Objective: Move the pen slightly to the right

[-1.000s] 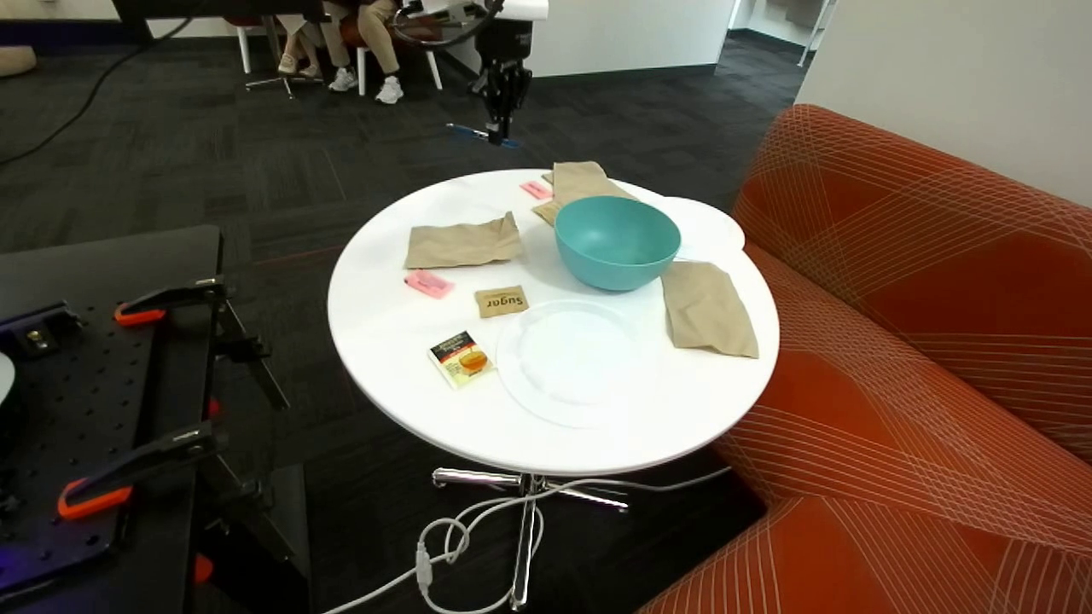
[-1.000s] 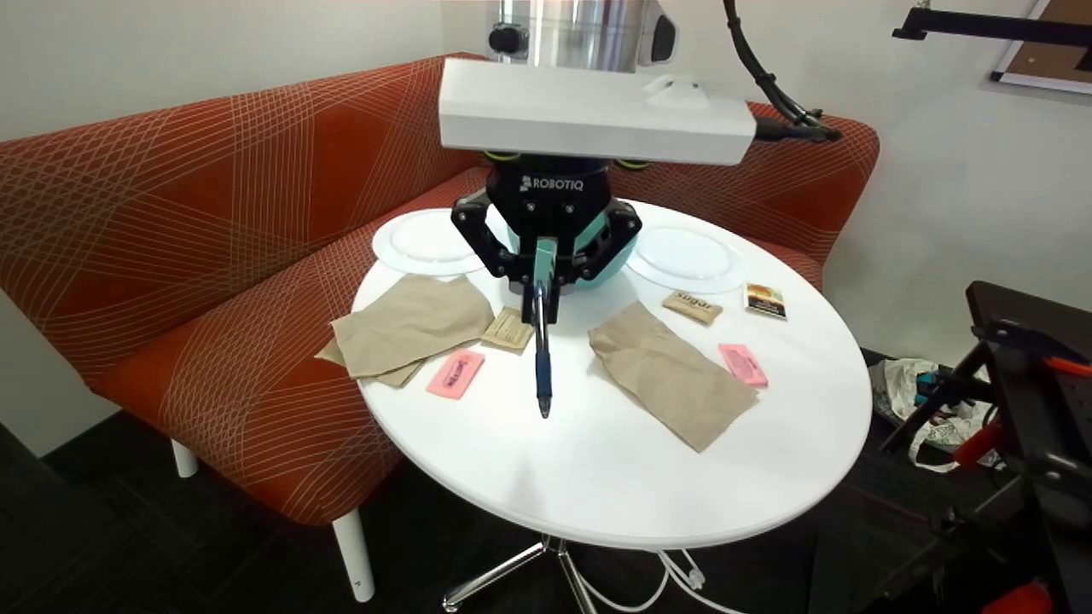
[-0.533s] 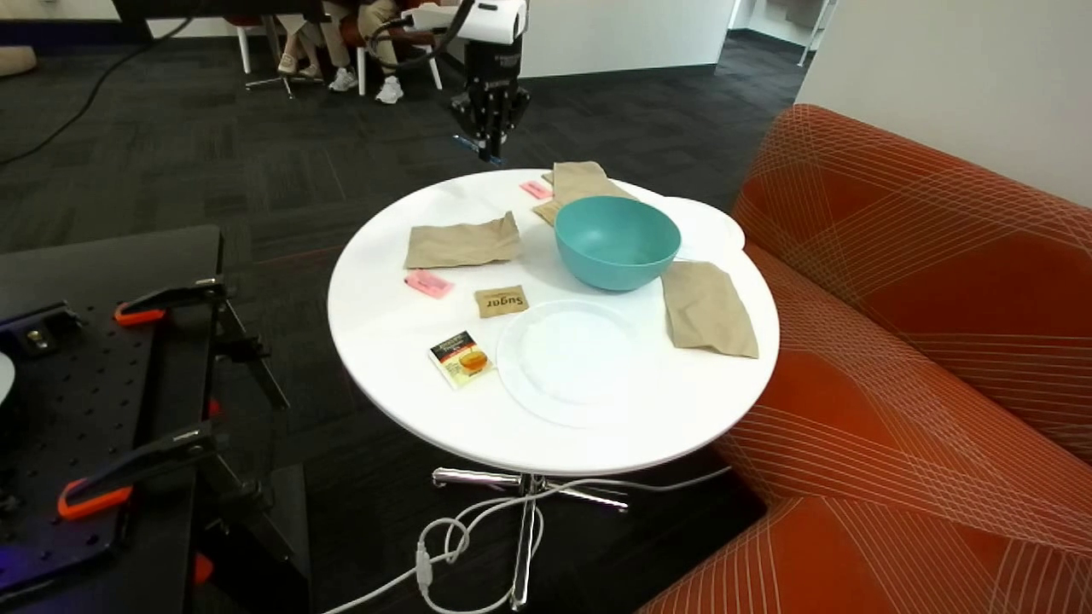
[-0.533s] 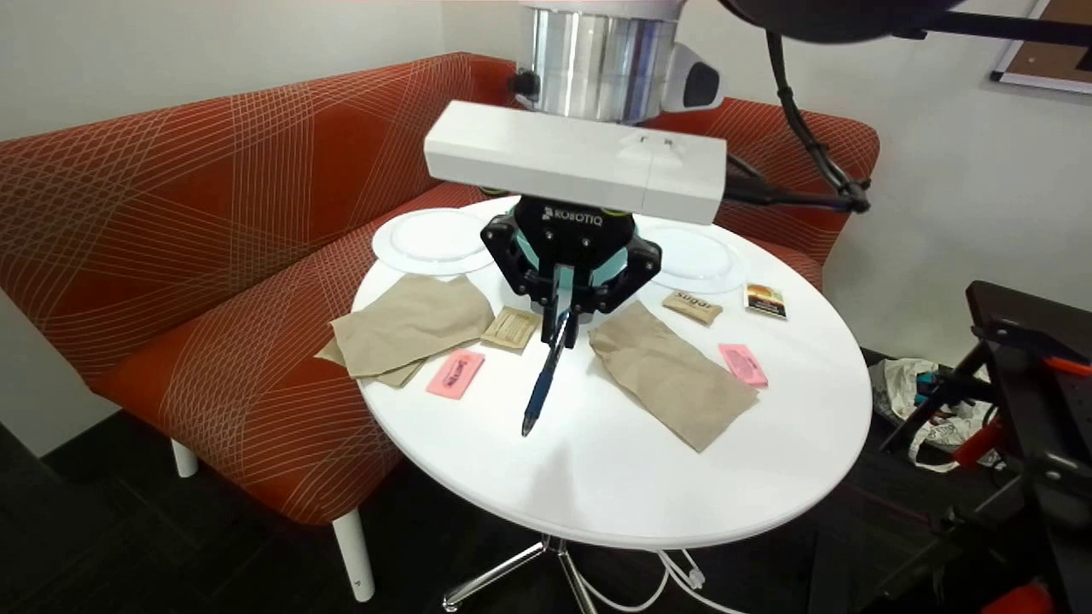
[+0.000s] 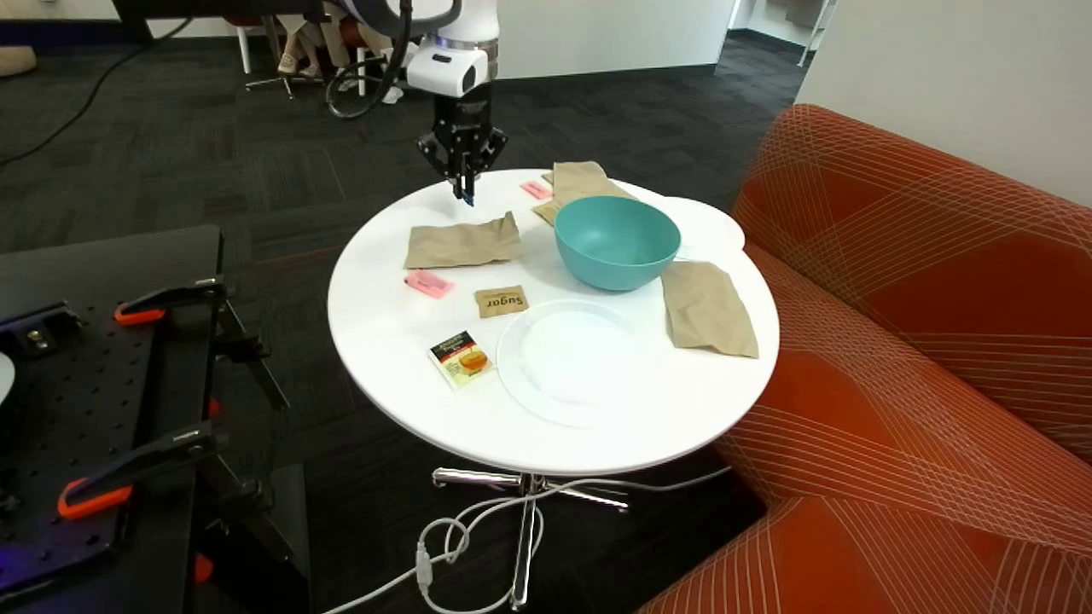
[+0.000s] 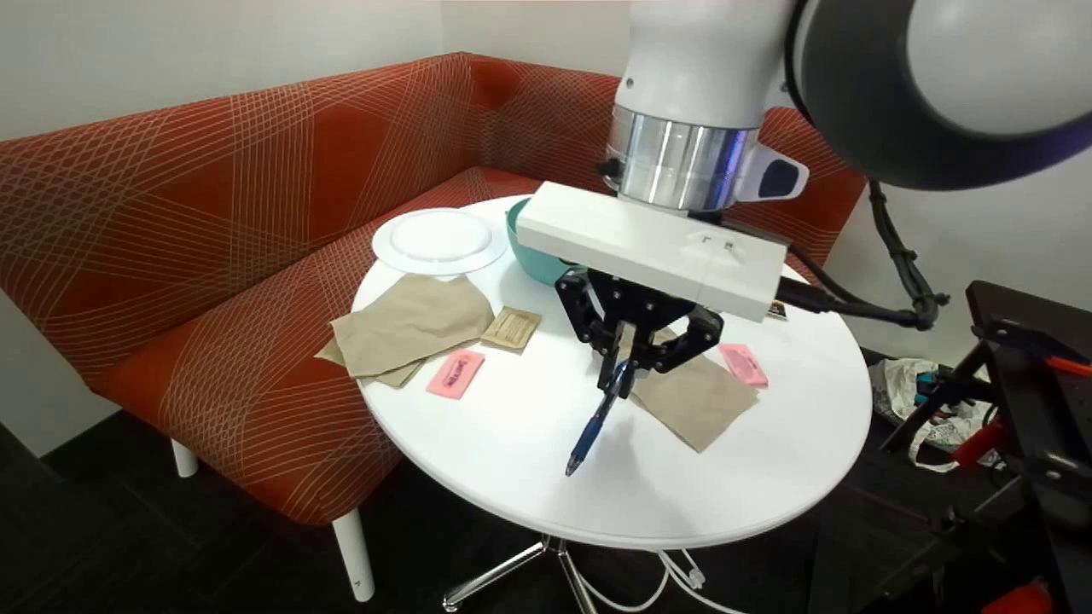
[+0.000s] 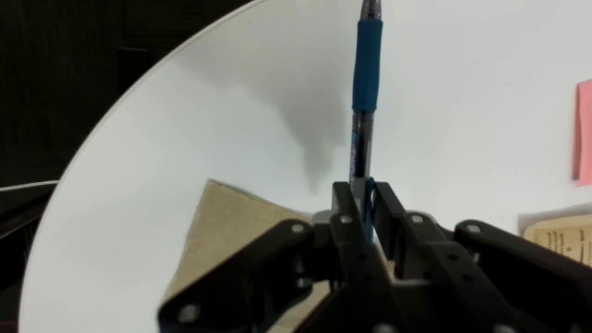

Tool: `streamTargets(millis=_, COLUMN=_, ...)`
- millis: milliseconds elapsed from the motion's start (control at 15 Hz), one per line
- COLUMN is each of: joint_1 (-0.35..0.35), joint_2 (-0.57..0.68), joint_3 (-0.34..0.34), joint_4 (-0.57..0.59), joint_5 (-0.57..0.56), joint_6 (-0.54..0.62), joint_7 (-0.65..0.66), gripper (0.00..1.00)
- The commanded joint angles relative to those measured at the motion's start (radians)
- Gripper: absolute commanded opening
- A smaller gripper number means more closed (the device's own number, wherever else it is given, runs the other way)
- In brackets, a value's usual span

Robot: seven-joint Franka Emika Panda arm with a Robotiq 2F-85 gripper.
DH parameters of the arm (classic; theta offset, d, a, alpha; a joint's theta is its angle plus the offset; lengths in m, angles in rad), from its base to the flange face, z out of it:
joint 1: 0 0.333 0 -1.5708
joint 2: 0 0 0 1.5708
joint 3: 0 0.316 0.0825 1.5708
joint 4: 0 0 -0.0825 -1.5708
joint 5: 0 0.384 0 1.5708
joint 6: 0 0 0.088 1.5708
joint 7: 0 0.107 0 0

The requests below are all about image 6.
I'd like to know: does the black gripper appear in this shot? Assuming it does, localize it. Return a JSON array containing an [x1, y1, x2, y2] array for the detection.
[[553, 265, 727, 402]]

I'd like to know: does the blue pen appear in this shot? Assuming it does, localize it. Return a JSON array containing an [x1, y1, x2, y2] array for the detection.
[[563, 321, 642, 478]]

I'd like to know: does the brown paper napkin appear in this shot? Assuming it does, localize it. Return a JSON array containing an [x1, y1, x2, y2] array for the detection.
[[313, 337, 425, 391], [326, 274, 499, 383], [629, 352, 760, 458]]

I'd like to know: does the pink packet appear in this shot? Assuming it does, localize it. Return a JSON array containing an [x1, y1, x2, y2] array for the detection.
[[425, 349, 487, 402], [717, 342, 771, 391]]

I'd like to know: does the brown paper packet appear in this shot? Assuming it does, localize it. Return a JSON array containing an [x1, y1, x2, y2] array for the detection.
[[476, 304, 547, 357]]

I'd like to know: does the teal bowl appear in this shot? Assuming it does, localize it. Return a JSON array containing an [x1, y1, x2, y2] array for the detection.
[[501, 198, 579, 291]]

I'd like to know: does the white round table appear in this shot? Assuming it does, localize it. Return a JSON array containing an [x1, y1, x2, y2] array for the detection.
[[352, 192, 878, 614]]

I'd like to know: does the white and teal bag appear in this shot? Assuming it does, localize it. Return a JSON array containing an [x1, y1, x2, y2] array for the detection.
[[869, 353, 971, 472]]

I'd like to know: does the black mounting bench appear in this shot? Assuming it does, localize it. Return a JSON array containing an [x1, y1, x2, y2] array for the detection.
[[873, 277, 1092, 614]]

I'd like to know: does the orange patterned sofa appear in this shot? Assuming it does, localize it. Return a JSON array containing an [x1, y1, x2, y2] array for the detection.
[[0, 46, 869, 608]]

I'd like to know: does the black and orange clamp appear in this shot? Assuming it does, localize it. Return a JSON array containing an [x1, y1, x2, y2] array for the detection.
[[1038, 352, 1092, 383]]

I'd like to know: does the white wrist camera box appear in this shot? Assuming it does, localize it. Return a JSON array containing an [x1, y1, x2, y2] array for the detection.
[[513, 177, 793, 324]]

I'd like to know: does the white cable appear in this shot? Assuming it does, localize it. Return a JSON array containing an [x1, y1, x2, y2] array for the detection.
[[560, 543, 745, 614]]

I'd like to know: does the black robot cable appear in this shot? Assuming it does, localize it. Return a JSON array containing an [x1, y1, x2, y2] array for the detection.
[[777, 177, 952, 333]]

